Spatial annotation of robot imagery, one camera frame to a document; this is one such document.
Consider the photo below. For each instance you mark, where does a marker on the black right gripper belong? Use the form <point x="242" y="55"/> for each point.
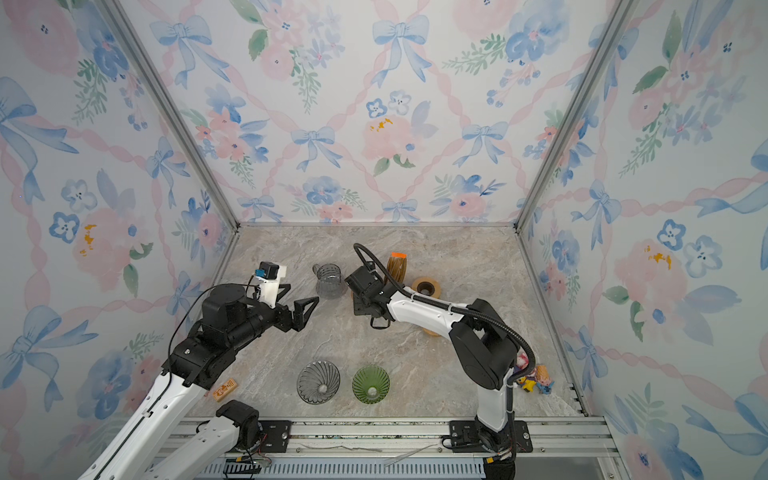
<point x="357" y="309"/>

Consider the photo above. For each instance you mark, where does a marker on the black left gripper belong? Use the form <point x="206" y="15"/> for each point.
<point x="299" y="319"/>

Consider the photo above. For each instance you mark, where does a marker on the green glass dripper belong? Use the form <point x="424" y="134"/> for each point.
<point x="371" y="384"/>

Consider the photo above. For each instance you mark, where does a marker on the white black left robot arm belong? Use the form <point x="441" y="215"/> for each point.
<point x="230" y="321"/>

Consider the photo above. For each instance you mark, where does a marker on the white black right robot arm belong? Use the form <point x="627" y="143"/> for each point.
<point x="490" y="353"/>

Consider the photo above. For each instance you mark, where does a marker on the grey glass dripper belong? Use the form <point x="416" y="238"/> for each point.
<point x="318" y="382"/>

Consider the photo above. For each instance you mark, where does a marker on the clear grey glass carafe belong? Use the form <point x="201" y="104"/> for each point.
<point x="330" y="282"/>

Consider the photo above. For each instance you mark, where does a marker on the small wooden toy block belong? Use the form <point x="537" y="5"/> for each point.
<point x="225" y="389"/>

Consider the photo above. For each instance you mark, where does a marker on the colourful small toy figures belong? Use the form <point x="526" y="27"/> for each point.
<point x="537" y="380"/>

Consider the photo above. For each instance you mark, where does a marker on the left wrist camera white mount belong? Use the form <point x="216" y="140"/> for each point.
<point x="267" y="280"/>

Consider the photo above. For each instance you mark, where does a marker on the aluminium mounting rail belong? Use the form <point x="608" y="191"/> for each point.
<point x="407" y="448"/>

